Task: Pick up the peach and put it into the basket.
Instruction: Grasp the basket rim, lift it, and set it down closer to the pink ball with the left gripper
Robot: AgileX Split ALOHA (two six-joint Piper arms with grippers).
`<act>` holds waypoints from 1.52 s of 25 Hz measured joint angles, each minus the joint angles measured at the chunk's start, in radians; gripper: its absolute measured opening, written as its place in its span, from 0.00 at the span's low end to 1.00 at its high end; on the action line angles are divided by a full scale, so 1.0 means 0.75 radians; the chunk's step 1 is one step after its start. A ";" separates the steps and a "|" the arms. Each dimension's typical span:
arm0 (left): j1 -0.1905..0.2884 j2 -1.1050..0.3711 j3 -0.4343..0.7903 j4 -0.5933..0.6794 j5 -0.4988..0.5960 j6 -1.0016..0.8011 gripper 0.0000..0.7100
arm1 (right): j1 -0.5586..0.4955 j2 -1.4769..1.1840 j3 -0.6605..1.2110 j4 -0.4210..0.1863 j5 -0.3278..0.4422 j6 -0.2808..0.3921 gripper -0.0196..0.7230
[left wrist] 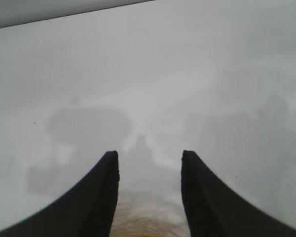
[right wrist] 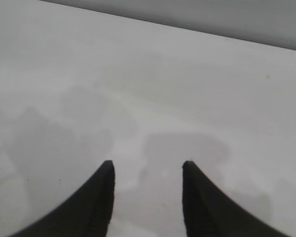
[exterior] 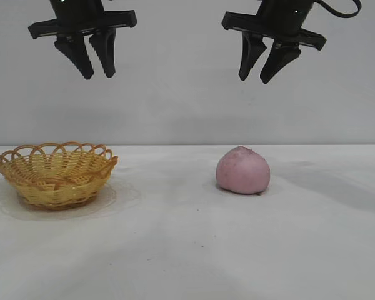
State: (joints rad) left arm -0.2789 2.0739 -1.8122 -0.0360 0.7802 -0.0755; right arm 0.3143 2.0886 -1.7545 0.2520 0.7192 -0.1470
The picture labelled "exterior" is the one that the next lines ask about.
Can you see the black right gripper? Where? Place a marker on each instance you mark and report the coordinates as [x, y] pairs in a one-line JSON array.
[[281, 18]]

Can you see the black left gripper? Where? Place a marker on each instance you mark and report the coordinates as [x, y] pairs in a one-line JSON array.
[[78, 18]]

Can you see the pink peach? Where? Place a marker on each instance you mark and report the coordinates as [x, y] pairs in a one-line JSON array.
[[242, 170]]

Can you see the yellow woven plastic basket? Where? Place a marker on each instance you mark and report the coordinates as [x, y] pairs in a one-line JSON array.
[[56, 184]]

